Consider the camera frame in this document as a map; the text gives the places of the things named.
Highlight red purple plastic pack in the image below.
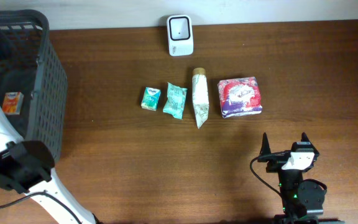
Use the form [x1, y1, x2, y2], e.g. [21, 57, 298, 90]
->
[218, 77, 262, 118]

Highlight white tube brown cap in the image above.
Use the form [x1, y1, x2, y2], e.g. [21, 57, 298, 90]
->
[192, 67, 209, 129]

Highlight teal wet wipes packet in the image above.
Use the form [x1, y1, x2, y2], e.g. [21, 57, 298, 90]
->
[163, 83, 187, 119]

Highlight teal Kleenex tissue pack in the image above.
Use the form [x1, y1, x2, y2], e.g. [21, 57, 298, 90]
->
[140, 87, 161, 111]

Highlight orange Kleenex tissue pack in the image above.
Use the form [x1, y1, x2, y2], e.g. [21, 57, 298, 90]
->
[2, 92, 24, 115]

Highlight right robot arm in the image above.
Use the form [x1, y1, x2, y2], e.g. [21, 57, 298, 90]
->
[250, 133, 343, 224]

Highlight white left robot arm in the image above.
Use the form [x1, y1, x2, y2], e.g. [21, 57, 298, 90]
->
[0, 107, 99, 224]

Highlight white barcode scanner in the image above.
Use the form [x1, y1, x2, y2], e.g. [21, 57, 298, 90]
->
[167, 15, 194, 57]

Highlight grey plastic mesh basket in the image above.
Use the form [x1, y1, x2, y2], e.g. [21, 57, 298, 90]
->
[0, 9, 68, 161]

